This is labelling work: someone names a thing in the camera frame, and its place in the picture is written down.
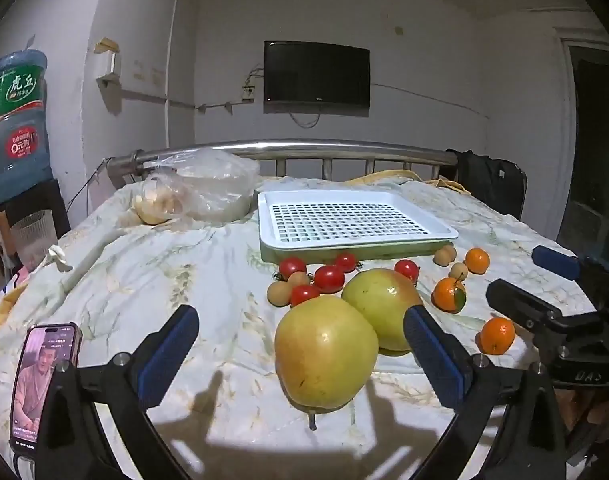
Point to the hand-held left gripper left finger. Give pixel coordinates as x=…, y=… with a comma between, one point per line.
x=167, y=355

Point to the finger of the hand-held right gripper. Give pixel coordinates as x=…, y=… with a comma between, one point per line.
x=554, y=261
x=519, y=302

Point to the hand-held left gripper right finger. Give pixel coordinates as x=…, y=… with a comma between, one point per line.
x=434, y=355

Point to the small orange mandarin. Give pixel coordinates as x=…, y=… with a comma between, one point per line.
x=497, y=335
x=477, y=260

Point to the orange mandarin with green leaf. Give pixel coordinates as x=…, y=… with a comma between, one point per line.
x=447, y=294

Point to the brown longan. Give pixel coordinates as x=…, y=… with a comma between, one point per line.
x=452, y=251
x=458, y=271
x=440, y=257
x=299, y=278
x=278, y=292

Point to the green pear with red blush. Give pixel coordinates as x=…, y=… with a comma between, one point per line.
x=379, y=305

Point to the yellow-green pear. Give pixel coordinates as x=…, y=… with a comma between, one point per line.
x=324, y=355

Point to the red cherry tomato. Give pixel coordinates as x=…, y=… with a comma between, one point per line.
x=329, y=277
x=345, y=260
x=407, y=269
x=292, y=266
x=304, y=295

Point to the white perforated plastic tray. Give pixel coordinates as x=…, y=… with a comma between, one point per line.
x=344, y=220

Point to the leaf print bed sheet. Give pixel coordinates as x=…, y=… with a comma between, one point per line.
x=184, y=270

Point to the black garment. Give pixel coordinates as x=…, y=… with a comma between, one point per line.
x=489, y=180

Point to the dark door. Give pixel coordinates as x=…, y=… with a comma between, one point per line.
x=594, y=160

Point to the smartphone with lit screen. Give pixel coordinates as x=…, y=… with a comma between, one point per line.
x=32, y=385

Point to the white crumpled paper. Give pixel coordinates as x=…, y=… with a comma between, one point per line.
x=59, y=257

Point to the pale yellow peeled fruit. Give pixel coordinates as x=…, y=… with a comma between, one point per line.
x=152, y=207

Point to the clear plastic bag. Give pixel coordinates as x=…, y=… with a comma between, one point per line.
x=214, y=185

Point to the ribbed glass cup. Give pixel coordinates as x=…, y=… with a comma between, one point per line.
x=32, y=240

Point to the yellow cloth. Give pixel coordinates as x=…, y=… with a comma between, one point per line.
x=394, y=175

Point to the black water dispenser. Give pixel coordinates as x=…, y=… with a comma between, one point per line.
x=39, y=200

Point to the blue water cooler bottle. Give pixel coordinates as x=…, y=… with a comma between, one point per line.
x=14, y=125

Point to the metal bed rail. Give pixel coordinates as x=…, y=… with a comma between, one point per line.
x=284, y=149

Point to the white wall conduit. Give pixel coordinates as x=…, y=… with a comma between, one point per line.
x=184, y=104

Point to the wall power socket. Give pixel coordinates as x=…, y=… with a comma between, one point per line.
x=248, y=93

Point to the white wall box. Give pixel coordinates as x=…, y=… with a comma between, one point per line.
x=108, y=62

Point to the black wall television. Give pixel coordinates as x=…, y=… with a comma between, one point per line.
x=317, y=77

